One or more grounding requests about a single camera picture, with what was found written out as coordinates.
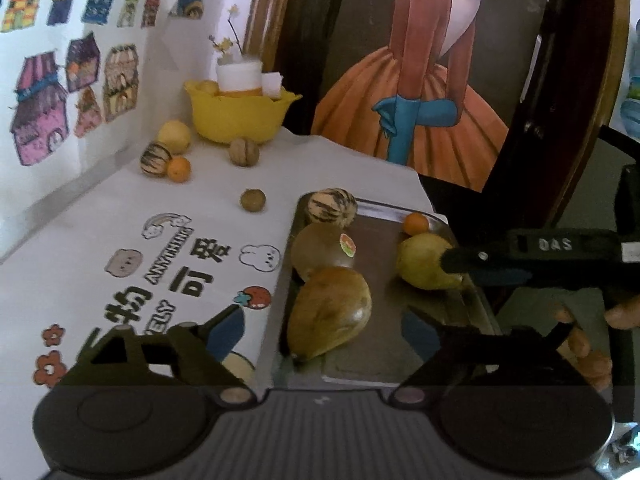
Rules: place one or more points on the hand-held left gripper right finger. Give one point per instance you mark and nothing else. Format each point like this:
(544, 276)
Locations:
(417, 332)

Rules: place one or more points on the metal tray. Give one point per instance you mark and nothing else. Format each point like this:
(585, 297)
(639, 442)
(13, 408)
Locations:
(380, 240)

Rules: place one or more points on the yellow lemon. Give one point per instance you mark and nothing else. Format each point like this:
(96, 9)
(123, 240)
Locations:
(175, 135)

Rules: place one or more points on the small olive round fruit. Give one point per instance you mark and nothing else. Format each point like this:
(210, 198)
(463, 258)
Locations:
(252, 200)

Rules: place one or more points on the yellow-green pear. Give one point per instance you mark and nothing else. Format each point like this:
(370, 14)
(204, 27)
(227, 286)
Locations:
(422, 265)

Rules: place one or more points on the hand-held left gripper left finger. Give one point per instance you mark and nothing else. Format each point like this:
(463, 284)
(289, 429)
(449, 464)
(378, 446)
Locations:
(227, 332)

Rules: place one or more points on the small white box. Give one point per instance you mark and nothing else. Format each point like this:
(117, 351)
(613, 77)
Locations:
(271, 85)

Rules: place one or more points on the yellow plastic bowl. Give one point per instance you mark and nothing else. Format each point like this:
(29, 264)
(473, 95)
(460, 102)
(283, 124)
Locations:
(235, 115)

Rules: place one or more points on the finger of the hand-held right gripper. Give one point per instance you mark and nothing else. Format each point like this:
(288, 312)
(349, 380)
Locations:
(475, 259)

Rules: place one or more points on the orange dress woman poster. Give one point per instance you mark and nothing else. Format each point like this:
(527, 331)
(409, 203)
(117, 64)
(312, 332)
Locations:
(435, 125)

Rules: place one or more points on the brown walnut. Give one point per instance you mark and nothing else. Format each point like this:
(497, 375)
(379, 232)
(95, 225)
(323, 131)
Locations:
(244, 151)

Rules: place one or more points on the small yellow fruit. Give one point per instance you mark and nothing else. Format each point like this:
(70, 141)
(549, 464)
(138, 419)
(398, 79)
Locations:
(207, 87)

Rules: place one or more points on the yellow flower twig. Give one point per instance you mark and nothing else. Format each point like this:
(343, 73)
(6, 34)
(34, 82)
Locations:
(221, 46)

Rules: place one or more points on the white printed tablecloth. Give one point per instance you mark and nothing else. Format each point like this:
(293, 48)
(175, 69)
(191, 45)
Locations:
(200, 195)

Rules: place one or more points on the striped small melon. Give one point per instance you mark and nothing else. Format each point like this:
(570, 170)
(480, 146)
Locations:
(330, 206)
(155, 158)

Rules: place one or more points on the coloured houses drawing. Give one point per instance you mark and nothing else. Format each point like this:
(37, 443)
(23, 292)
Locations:
(45, 40)

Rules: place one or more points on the round brown pear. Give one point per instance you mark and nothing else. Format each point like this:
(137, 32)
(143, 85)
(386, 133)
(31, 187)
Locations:
(320, 252)

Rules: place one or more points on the small orange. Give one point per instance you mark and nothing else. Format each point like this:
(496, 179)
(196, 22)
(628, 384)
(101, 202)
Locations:
(416, 224)
(179, 169)

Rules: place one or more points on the brown wooden frame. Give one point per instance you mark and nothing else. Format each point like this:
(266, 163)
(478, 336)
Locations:
(267, 10)

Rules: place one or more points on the long brown pear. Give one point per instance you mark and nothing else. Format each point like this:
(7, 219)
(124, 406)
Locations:
(327, 310)

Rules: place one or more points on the dark wooden frame post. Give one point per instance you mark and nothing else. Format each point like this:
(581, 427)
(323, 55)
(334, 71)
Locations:
(565, 110)

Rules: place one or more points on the white cup with orange base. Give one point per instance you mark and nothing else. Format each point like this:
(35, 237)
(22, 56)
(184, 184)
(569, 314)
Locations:
(239, 75)

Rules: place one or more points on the person's right hand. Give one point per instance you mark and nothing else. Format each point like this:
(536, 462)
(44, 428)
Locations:
(595, 367)

